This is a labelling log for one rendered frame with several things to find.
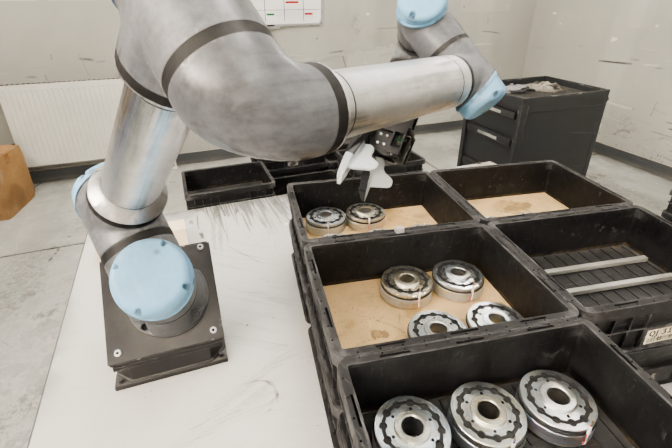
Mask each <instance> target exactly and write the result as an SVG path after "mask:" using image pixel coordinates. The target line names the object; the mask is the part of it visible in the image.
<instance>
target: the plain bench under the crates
mask: <svg viewBox="0 0 672 448"><path fill-rule="evenodd" d="M289 206H290V203H289V200H288V196H287V194H285V195H279V196H272V197H266V198H260V199H254V200H248V201H242V202H236V203H229V204H223V205H217V206H211V207H205V208H199V209H192V210H186V211H180V212H174V213H168V214H164V216H165V218H166V220H167V222H171V221H176V220H182V219H184V222H185V227H186V233H187V238H188V244H193V243H199V242H204V241H206V242H209V245H210V252H211V258H212V264H213V270H214V276H215V282H216V288H217V294H218V300H219V306H220V312H221V319H222V325H223V331H224V339H225V345H226V350H227V356H228V362H224V363H220V364H217V365H213V366H209V367H205V368H202V369H198V370H194V371H190V372H187V373H183V374H179V375H176V376H172V377H168V378H164V379H161V380H157V381H153V382H149V383H146V384H142V385H138V386H135V387H131V388H127V389H123V390H120V391H116V390H115V383H116V375H117V372H113V368H110V366H108V365H107V353H106V341H105V328H104V316H103V303H102V291H101V279H100V266H99V263H98V260H97V256H96V253H95V250H94V246H93V243H92V241H91V239H90V237H89V235H88V232H87V234H86V238H85V241H84V245H83V249H82V252H81V256H80V259H79V263H78V266H77V270H76V274H75V277H74V281H73V284H72V288H71V291H70V295H69V299H68V302H67V306H66V309H65V313H64V317H63V320H62V324H61V327H60V331H59V334H58V338H57V342H56V345H55V349H54V352H53V356H52V359H51V363H50V367H49V370H48V374H47V377H46V381H45V384H44V388H43V392H42V395H41V399H40V402H39V406H38V410H37V413H36V417H35V420H34V424H33V427H32V431H31V435H30V438H29V442H28V445H27V448H334V447H333V444H332V439H331V435H330V430H329V426H328V421H327V417H326V412H325V407H324V403H323V398H322V394H321V389H320V385H319V380H318V376H317V371H316V366H315V362H314V357H313V353H312V348H311V344H310V339H309V335H308V329H309V327H310V326H311V324H309V323H307V322H306V321H305V316H304V312H303V307H302V303H301V298H300V294H299V289H298V285H297V280H296V275H295V271H294V266H293V262H292V257H291V254H292V253H293V247H292V243H291V241H292V240H291V236H290V232H289V220H290V219H292V215H291V211H290V207H289Z"/></svg>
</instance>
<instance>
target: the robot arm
mask: <svg viewBox="0 0 672 448"><path fill-rule="evenodd" d="M110 1H111V2H112V4H113V5H114V6H115V7H116V8H117V9H118V11H119V14H120V27H119V32H118V37H117V42H116V48H115V53H114V62H115V66H116V69H117V71H118V74H119V75H120V77H121V78H122V80H123V81H124V85H123V89H122V93H121V97H120V101H119V105H118V109H117V114H116V118H115V122H114V126H113V130H112V134H111V138H110V142H109V146H108V150H107V154H106V158H105V162H104V163H101V164H98V165H96V166H93V167H92V168H90V169H88V170H87V171H86V172H85V174H86V175H81V176H80V177H79V178H78V179H77V180H76V182H75V183H74V185H73V188H72V200H73V203H74V208H75V211H76V213H77V215H78V216H79V217H80V218H81V220H82V222H83V224H84V226H85V228H86V230H87V232H88V235H89V237H90V239H91V241H92V243H93V245H94V247H95V249H96V251H97V253H98V256H99V258H100V260H101V262H102V264H103V266H104V268H105V270H106V272H107V274H108V277H109V286H110V291H111V294H112V297H113V299H114V300H115V302H116V304H117V305H118V306H119V307H120V308H121V309H122V310H123V311H124V312H125V313H127V314H128V317H129V319H130V320H131V322H132V323H133V324H134V326H135V327H136V328H138V329H139V330H140V331H142V332H143V333H145V334H148V335H150V336H154V337H159V338H168V337H174V336H178V335H180V334H183V333H185V332H186V331H188V330H190V329H191V328H192V327H193V326H195V325H196V324H197V323H198V321H199V320H200V319H201V317H202V316H203V314H204V312H205V310H206V308H207V304H208V298H209V291H208V286H207V282H206V280H205V277H204V276H203V274H202V273H201V271H200V270H199V269H198V268H197V267H196V266H194V265H193V264H192V263H191V261H190V259H189V258H188V256H187V255H186V254H185V252H184V251H183V250H182V249H181V247H180V245H179V243H178V241H177V239H176V237H175V235H174V233H173V231H172V229H171V228H170V226H169V224H168V222H167V220H166V218H165V216H164V214H163V210H164V208H165V206H166V204H167V200H168V190H167V186H166V184H165V182H166V180H167V178H168V176H169V174H170V172H171V169H172V167H173V165H174V163H175V161H176V159H177V156H178V154H179V152H180V150H181V148H182V145H183V143H184V141H185V139H186V137H187V135H188V132H189V130H190V129H191V130H192V131H193V132H194V133H196V134H197V135H198V136H200V137H201V138H202V139H204V140H205V141H207V142H209V143H211V144H212V145H214V146H217V147H219V148H221V149H223V150H226V151H229V152H232V153H235V154H238V155H242V156H247V157H251V158H255V159H264V160H272V161H300V160H307V159H312V158H316V157H320V156H323V155H326V154H330V153H332V152H334V151H336V150H337V149H339V148H340V147H341V146H342V144H343V143H344V141H345V139H346V138H350V137H352V139H351V141H350V143H349V145H348V147H347V149H346V152H345V154H344V156H343V158H342V161H341V164H340V166H339V169H338V172H337V184H339V185H340V184H341V183H342V182H343V180H344V179H345V178H346V176H347V174H348V172H349V171H350V170H351V169H354V170H363V173H362V177H361V182H360V187H359V190H358V191H359V194H360V197H361V201H365V199H366V197H367V194H368V192H369V189H370V187H376V188H389V187H391V186H392V182H393V181H392V179H391V177H389V176H388V175H387V174H386V173H385V171H384V166H385V162H384V160H385V161H386V162H389V163H392V164H395V163H398V164H401V165H404V166H405V165H406V163H407V160H408V158H409V155H410V153H411V150H412V148H413V145H414V142H415V138H414V136H415V134H414V129H415V127H416V124H417V122H418V119H419V117H422V116H426V115H429V114H433V113H436V112H440V111H443V110H447V109H450V108H454V107H456V111H457V112H459V113H460V114H461V115H462V117H463V118H465V119H467V120H471V119H474V118H476V117H478V116H480V115H481V114H483V113H485V112H486V111H488V110H489V109H490V108H492V107H493V106H494V105H495V104H497V103H498V102H499V101H500V100H501V99H502V98H503V96H504V95H505V93H506V87H505V85H504V84H503V82H502V81H501V79H500V78H499V76H498V75H497V71H496V70H495V69H493V68H492V67H491V65H490V64H489V63H488V61H487V60H486V59H485V57H484V56H483V55H482V54H481V52H480V51H479V50H478V48H477V47H476V46H475V44H474V43H473V42H472V40H471V39H470V38H469V36H468V35H467V34H466V32H465V31H464V30H463V28H462V27H461V26H460V24H459V23H458V22H457V20H456V19H455V18H454V17H453V15H452V14H451V13H450V11H449V10H448V5H449V2H448V0H398V2H397V7H396V17H397V45H396V47H395V50H394V52H393V55H392V57H391V60H390V62H389V63H381V64H373V65H365V66H358V67H350V68H342V69H334V70H332V69H331V68H330V67H328V66H327V65H325V64H323V63H320V62H306V63H300V62H298V61H296V60H294V59H292V58H291V57H290V56H289V55H287V54H286V53H285V52H284V51H283V49H282V48H281V47H280V45H279V44H278V43H277V41H276V40H275V38H274V37H273V35H272V33H271V32H270V30H269V29H268V27H267V25H266V24H265V22H264V21H263V19H262V18H261V16H260V15H259V13H258V11H257V10H256V8H255V7H254V5H253V4H252V2H251V1H250V0H110ZM407 136H410V137H411V138H410V137H407ZM409 148H410V149H409ZM408 150H409V151H408ZM407 153H408V154H407ZM406 155H407V157H406ZM405 158H406V159H405ZM383 159H384V160H383Z"/></svg>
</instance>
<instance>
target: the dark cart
mask: <svg viewBox="0 0 672 448"><path fill-rule="evenodd" d="M501 81H502V82H503V84H504V85H506V86H508V85H509V83H513V84H514V85H517V84H520V85H526V84H529V83H533V82H535V81H538V82H539V83H540V82H546V81H548V82H550V83H551V84H552V83H555V82H556V83H557V84H558V85H560V86H563V87H564V88H566V89H567V90H563V91H556V92H555V93H550V92H539V91H534V92H533V91H527V92H526V93H505V95H504V96H503V98H502V99H501V100H500V101H499V102H498V103H497V104H495V105H494V106H493V107H492V108H490V109H489V110H488V111H486V112H485V113H483V114H481V115H480V116H478V117H476V118H474V119H471V120H467V119H465V118H463V124H462V132H461V139H460V146H459V154H458V161H457V166H463V165H469V164H476V163H482V162H488V161H492V162H494V163H496V164H508V163H519V162H530V161H542V160H553V161H556V162H558V163H560V164H562V165H564V166H566V167H568V168H570V169H572V170H574V171H576V172H577V173H579V174H581V175H583V176H585V177H586V173H587V170H588V166H589V163H590V159H591V156H592V152H593V149H594V145H595V142H596V138H597V135H598V131H599V128H600V124H601V120H602V117H603V113H604V110H605V106H606V103H607V99H608V96H609V93H610V89H605V88H601V87H596V86H592V85H587V84H582V83H578V82H573V81H569V80H564V79H559V78H555V77H550V76H537V77H526V78H514V79H503V80H501ZM514 85H513V86H514Z"/></svg>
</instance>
